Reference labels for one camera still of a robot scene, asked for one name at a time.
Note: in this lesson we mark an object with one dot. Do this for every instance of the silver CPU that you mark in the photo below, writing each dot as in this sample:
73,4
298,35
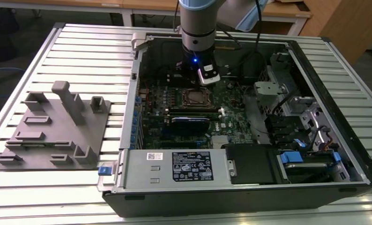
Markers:
197,96

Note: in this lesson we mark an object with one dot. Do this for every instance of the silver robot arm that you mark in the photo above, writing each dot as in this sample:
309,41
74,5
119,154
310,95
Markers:
197,28

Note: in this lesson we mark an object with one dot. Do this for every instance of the black RAM slot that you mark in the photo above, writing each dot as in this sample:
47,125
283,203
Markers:
203,108
203,113
178,86

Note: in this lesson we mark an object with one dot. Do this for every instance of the CPU socket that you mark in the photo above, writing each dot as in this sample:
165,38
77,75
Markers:
183,105

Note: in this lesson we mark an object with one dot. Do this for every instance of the grey case latch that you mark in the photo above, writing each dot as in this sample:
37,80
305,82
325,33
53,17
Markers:
138,41

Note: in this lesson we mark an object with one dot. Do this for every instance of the perforated metal drive cage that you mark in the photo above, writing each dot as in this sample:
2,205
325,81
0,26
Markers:
275,75

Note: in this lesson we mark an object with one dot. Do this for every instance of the green motherboard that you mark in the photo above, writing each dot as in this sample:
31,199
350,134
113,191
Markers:
234,117

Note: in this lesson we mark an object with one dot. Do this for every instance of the black graphics card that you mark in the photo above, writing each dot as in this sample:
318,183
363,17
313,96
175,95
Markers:
187,127

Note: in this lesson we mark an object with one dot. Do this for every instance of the silver chipset heatsink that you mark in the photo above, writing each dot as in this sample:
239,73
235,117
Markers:
218,140

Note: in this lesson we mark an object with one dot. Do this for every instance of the wooden cabinet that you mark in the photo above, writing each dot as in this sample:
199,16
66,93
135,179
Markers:
343,28

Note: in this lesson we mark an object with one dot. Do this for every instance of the black plastic shroud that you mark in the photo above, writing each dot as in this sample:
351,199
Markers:
253,164

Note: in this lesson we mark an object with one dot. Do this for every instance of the small blue clip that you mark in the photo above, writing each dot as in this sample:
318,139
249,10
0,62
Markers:
298,143

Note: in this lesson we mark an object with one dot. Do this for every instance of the silver power supply unit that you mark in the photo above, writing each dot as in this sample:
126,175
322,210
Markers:
134,168

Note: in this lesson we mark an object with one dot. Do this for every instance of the grey parts rack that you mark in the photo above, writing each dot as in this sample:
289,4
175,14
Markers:
62,140

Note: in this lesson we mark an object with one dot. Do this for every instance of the blue plastic latch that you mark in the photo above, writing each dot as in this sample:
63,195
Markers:
103,171

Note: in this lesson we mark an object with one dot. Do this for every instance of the black office chair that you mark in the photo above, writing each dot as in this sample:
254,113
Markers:
1,35

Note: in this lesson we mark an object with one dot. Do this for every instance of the hard disk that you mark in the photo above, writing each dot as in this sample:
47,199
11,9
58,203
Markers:
306,173

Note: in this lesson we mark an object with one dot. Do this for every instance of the green RAM stick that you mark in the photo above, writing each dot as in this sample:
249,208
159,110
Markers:
35,145

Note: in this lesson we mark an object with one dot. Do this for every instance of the blue plastic tab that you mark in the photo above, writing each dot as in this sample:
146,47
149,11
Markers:
335,157

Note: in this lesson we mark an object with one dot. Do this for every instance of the black PC case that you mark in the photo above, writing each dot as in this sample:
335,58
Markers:
203,204

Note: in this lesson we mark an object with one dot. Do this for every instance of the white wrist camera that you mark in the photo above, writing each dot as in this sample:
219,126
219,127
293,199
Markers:
207,79

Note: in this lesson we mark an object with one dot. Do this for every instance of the silver metal bracket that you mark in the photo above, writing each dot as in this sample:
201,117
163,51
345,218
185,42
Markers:
267,87

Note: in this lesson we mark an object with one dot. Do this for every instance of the wooden desk white frame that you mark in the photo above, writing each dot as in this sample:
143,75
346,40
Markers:
62,3
285,14

